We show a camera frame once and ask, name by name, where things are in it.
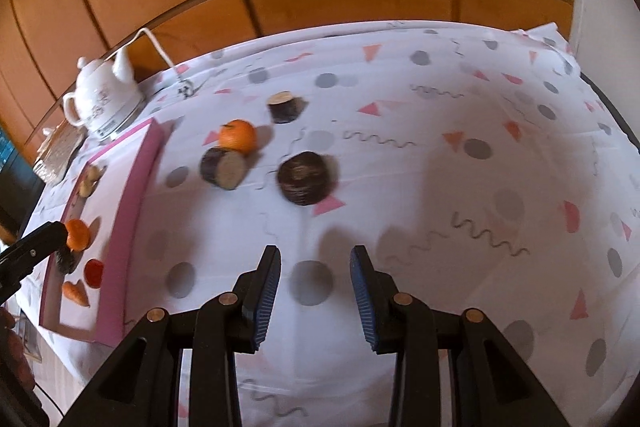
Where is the white power cable with plug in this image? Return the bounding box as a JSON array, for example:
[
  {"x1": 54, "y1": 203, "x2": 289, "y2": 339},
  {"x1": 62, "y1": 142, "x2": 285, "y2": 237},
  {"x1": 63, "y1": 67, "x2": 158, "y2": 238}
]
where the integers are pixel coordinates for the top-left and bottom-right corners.
[{"x1": 102, "y1": 27, "x2": 198, "y2": 100}]

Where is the white floral ceramic kettle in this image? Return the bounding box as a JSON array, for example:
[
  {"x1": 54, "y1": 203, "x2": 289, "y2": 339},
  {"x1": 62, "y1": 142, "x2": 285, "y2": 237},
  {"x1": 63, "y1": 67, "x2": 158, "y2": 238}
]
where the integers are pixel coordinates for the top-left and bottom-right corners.
[{"x1": 62, "y1": 44, "x2": 146, "y2": 135}]

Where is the white kettle base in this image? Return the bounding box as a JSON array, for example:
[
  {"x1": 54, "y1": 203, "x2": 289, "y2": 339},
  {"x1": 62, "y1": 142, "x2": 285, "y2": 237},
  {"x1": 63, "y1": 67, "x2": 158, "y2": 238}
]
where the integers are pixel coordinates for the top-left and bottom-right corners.
[{"x1": 87, "y1": 99, "x2": 151, "y2": 142}]

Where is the white patterned tablecloth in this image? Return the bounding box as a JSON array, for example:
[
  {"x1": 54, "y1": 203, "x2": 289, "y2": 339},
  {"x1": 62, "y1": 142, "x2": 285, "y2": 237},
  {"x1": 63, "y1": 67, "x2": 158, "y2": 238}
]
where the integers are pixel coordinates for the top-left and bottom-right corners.
[{"x1": 15, "y1": 21, "x2": 640, "y2": 427}]

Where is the dark window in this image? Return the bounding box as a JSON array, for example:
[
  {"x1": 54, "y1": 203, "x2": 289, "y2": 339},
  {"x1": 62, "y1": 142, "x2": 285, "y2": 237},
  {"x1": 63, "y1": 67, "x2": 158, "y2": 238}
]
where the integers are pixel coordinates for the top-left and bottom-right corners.
[{"x1": 0, "y1": 122, "x2": 46, "y2": 233}]

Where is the small orange carrot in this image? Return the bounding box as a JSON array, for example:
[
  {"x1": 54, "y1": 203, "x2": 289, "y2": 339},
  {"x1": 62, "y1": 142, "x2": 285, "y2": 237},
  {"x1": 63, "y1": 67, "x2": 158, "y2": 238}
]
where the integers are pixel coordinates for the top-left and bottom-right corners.
[{"x1": 61, "y1": 281, "x2": 91, "y2": 308}]

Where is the silver ornate tissue box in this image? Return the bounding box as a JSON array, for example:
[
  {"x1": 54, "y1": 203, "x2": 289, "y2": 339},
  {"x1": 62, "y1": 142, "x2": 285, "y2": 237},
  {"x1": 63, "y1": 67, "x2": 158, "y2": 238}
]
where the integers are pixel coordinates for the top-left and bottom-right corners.
[{"x1": 34, "y1": 124, "x2": 86, "y2": 182}]

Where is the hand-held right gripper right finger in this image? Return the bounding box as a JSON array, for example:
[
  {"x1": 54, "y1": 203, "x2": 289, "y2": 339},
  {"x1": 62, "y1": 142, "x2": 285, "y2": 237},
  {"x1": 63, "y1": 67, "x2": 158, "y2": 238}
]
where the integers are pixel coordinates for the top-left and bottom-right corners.
[{"x1": 349, "y1": 245, "x2": 571, "y2": 427}]

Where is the pink shallow tray box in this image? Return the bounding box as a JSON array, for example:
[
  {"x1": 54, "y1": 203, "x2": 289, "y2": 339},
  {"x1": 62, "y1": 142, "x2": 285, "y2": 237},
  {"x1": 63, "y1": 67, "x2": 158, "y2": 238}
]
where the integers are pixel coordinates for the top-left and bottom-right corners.
[{"x1": 39, "y1": 117, "x2": 168, "y2": 348}]

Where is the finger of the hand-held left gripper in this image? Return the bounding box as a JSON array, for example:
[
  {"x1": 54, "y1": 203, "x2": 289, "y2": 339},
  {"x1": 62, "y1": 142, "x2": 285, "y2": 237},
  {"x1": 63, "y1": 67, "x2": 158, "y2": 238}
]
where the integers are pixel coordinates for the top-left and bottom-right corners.
[{"x1": 0, "y1": 221, "x2": 68, "y2": 303}]

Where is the orange tangerine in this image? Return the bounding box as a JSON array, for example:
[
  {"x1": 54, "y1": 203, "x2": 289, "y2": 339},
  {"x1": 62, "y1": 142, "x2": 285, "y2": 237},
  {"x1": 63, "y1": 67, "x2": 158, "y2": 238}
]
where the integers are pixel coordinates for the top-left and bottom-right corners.
[
  {"x1": 64, "y1": 219, "x2": 92, "y2": 253},
  {"x1": 218, "y1": 119, "x2": 257, "y2": 154}
]

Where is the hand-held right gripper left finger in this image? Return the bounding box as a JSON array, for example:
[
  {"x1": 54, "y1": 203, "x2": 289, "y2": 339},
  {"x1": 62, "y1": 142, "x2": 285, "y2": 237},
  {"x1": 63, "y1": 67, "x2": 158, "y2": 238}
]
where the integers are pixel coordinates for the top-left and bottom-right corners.
[{"x1": 60, "y1": 245, "x2": 282, "y2": 427}]

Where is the red cherry tomato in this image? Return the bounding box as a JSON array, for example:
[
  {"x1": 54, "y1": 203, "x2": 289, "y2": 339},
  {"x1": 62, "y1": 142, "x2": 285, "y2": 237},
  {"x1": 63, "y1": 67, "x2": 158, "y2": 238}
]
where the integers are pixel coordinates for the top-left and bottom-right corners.
[{"x1": 83, "y1": 259, "x2": 105, "y2": 289}]

